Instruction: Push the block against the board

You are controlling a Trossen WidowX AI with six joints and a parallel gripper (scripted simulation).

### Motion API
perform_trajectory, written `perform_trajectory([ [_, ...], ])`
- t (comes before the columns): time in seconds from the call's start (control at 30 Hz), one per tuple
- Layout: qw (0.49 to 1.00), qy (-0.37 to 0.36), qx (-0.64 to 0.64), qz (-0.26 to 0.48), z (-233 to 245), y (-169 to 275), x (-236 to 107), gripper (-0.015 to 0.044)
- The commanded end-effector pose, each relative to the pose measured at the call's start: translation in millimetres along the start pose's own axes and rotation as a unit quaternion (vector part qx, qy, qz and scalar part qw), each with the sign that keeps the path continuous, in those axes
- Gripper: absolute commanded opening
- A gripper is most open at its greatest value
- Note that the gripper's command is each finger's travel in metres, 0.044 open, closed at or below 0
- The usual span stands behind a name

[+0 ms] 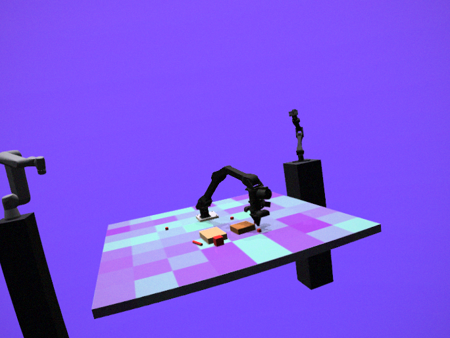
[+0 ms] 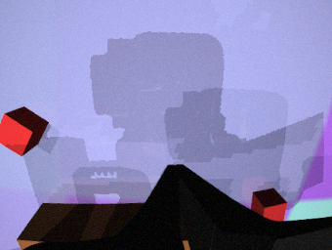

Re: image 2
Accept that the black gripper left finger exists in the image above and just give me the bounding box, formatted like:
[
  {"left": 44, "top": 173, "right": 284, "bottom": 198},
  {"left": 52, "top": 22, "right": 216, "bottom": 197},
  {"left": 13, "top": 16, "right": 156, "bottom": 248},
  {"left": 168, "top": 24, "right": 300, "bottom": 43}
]
[{"left": 22, "top": 165, "right": 185, "bottom": 250}]

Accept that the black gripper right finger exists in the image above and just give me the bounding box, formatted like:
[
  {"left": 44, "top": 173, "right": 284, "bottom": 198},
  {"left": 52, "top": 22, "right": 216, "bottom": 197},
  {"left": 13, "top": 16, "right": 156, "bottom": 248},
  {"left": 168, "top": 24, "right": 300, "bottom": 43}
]
[{"left": 175, "top": 164, "right": 332, "bottom": 250}]

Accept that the red cube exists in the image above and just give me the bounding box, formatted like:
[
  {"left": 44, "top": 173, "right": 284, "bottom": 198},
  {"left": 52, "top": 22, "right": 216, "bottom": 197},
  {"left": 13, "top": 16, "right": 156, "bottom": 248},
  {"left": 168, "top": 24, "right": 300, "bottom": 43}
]
[
  {"left": 252, "top": 188, "right": 288, "bottom": 221},
  {"left": 0, "top": 106, "right": 48, "bottom": 157}
]

